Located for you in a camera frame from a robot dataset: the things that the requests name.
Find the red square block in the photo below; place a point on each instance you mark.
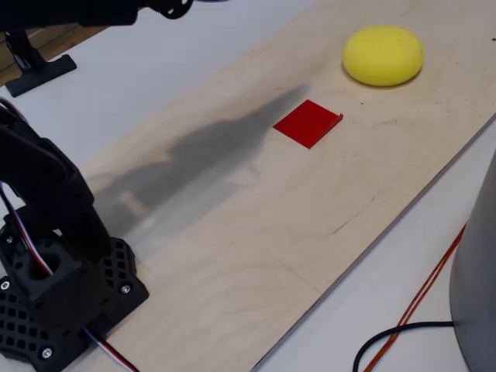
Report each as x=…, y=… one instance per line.
x=306, y=123

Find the grey round lamp shade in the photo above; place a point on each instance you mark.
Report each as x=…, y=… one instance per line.
x=478, y=271

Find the light plywood board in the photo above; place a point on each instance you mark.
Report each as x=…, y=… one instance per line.
x=271, y=232

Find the black camera stand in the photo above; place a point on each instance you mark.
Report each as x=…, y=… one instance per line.
x=46, y=71

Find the yellow round sponge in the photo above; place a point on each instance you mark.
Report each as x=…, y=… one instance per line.
x=381, y=54

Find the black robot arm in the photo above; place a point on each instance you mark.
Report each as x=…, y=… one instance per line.
x=58, y=271

